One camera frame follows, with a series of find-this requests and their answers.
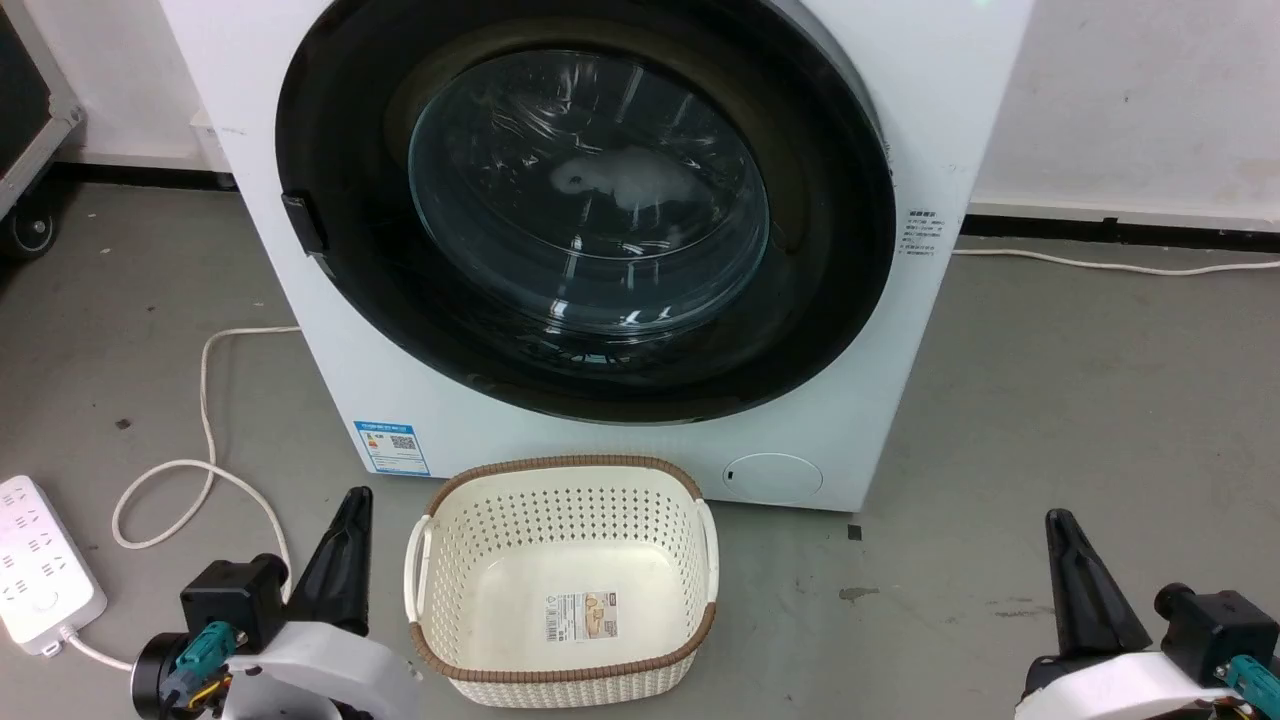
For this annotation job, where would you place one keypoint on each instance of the cream perforated laundry basket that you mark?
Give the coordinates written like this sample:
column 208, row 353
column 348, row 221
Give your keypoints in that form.
column 480, row 540

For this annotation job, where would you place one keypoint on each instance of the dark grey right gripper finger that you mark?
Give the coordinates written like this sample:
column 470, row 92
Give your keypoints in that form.
column 1090, row 600

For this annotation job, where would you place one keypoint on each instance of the black caster wheel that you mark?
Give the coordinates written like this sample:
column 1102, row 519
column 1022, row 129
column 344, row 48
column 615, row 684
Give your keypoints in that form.
column 32, row 232

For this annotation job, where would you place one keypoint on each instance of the small printed text sticker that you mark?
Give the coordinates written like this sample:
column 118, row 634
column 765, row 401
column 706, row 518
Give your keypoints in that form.
column 923, row 232

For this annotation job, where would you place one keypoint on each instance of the blue energy label sticker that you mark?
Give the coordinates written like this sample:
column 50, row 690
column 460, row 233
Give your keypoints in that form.
column 391, row 447

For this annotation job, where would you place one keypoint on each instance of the black case with metal frame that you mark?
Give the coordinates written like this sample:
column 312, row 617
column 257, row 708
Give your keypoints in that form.
column 20, row 90

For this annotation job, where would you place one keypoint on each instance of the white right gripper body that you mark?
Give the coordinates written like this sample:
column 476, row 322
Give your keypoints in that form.
column 1120, row 690

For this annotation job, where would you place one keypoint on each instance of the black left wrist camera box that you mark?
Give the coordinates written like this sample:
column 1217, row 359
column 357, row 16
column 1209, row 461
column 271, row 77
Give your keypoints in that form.
column 235, row 595

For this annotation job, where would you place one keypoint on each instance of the round white filter cover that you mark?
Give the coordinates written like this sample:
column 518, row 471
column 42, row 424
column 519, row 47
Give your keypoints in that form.
column 775, row 478

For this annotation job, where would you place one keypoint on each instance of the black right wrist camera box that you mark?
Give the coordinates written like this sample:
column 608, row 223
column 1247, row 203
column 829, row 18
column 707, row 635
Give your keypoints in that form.
column 1220, row 625

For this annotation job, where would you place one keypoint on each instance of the white front-load washing machine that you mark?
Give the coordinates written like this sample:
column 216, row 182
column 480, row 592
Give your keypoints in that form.
column 940, row 110

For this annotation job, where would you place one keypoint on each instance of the white cloth inside drum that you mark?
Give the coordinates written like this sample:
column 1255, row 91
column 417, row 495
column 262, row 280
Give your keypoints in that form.
column 630, row 185

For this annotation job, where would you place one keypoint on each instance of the black round glass washer door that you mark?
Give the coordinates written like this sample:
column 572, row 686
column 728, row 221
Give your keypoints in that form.
column 820, row 300

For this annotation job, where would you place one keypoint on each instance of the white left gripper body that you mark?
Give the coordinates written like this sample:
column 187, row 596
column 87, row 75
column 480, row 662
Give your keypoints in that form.
column 320, row 670

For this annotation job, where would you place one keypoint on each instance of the white power strip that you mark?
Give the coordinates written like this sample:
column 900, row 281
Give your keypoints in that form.
column 35, row 570

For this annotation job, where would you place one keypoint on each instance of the paper label with barcode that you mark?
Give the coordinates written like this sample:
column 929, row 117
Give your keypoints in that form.
column 581, row 615

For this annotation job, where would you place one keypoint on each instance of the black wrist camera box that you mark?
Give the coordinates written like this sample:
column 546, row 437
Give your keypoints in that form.
column 1220, row 625
column 235, row 595

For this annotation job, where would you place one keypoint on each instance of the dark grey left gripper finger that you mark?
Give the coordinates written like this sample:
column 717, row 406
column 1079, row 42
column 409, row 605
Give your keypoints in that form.
column 340, row 570

